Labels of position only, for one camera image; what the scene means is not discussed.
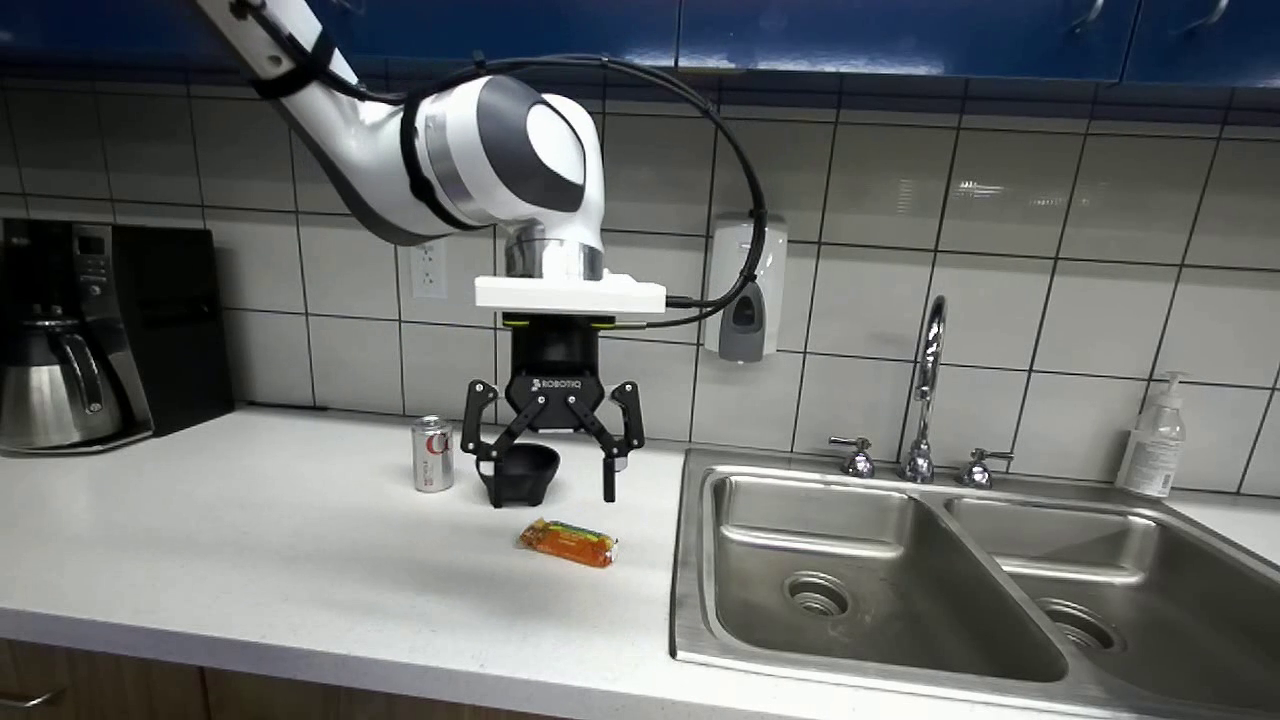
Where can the steel double sink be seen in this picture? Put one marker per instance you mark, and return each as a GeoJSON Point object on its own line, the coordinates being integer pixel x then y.
{"type": "Point", "coordinates": [900, 560]}

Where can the silver soda can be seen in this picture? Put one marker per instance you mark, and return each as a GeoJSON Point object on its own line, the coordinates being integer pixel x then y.
{"type": "Point", "coordinates": [433, 460]}

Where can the black bowl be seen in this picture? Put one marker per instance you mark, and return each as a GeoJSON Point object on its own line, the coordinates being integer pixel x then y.
{"type": "Point", "coordinates": [530, 475]}

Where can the clear pump sanitizer bottle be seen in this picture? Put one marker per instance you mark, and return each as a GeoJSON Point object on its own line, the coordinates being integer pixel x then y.
{"type": "Point", "coordinates": [1152, 445]}

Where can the wooden cabinet door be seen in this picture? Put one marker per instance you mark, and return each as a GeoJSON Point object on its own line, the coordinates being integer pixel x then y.
{"type": "Point", "coordinates": [330, 700]}

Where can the steel coffee carafe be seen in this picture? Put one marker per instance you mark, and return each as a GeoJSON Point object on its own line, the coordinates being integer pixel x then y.
{"type": "Point", "coordinates": [45, 390]}

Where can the black coffee maker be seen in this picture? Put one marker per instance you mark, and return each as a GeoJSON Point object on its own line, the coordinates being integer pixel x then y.
{"type": "Point", "coordinates": [160, 320]}

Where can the white wall socket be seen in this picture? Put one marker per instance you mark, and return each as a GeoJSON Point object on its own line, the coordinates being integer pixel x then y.
{"type": "Point", "coordinates": [429, 268]}

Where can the wooden drawer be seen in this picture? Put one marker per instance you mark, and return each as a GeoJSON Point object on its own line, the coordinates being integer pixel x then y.
{"type": "Point", "coordinates": [110, 685]}

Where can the wall soap dispenser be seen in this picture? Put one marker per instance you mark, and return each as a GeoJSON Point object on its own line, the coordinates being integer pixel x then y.
{"type": "Point", "coordinates": [775, 290]}

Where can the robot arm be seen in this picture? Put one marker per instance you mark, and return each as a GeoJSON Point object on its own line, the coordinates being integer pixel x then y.
{"type": "Point", "coordinates": [360, 150]}

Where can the chrome tap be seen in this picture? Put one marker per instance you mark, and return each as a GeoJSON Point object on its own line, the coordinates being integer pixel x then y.
{"type": "Point", "coordinates": [930, 360]}

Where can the orange wrapped candy bar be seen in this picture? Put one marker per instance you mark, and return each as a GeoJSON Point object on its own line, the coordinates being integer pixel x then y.
{"type": "Point", "coordinates": [568, 543]}

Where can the blue wall cabinet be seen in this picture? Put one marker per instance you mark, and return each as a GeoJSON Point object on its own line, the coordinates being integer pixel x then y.
{"type": "Point", "coordinates": [850, 30]}

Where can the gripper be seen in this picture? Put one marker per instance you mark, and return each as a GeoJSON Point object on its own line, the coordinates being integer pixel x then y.
{"type": "Point", "coordinates": [555, 365]}

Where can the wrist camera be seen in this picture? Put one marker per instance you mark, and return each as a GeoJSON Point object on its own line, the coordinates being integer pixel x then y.
{"type": "Point", "coordinates": [570, 294]}

